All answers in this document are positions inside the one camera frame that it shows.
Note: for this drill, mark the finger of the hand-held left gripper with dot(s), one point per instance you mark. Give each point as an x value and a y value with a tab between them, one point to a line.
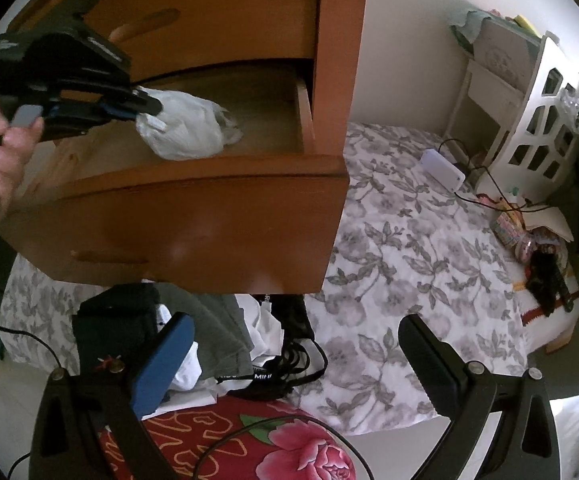
139	101
84	117

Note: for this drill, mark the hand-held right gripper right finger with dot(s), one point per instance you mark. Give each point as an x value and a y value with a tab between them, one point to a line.
429	375

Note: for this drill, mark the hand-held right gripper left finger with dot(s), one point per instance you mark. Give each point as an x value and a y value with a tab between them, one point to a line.
162	360

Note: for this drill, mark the white printed cloth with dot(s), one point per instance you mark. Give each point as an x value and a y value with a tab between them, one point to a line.
184	125

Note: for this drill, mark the dark garment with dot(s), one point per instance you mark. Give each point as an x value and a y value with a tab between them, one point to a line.
114	325

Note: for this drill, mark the grey garment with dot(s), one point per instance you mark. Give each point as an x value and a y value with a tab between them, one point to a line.
214	330

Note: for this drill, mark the plain white garment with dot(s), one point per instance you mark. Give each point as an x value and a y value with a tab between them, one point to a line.
264	330

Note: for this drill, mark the wooden drawer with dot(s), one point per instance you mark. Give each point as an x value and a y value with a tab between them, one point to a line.
219	15
194	225

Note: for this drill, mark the person's left hand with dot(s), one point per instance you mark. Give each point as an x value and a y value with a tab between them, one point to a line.
4	160

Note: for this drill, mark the grey floral bedsheet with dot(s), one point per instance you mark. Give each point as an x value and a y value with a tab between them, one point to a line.
409	270

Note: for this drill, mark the white crochet blanket red stripe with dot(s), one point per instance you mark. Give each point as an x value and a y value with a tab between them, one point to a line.
537	325

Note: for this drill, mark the red floral blanket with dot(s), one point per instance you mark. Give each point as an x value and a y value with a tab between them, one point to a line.
309	450

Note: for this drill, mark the black furry object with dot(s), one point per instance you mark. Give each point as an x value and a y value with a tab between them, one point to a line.
549	280

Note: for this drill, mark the colourful patterned box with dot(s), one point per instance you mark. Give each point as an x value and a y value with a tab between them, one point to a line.
508	227

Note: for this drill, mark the beige open paper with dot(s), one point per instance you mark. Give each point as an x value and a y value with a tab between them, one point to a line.
549	222

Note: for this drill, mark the white rectangular device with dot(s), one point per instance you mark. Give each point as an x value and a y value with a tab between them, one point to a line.
442	170

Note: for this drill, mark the white wooden rack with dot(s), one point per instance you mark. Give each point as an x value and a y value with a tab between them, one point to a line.
534	125

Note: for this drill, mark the clear plastic wrapper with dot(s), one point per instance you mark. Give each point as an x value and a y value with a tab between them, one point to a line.
574	107

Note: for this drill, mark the grey storage box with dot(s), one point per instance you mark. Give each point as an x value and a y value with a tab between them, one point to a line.
504	55

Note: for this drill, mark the pale green cloth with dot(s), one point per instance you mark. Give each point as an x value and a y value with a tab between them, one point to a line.
464	25

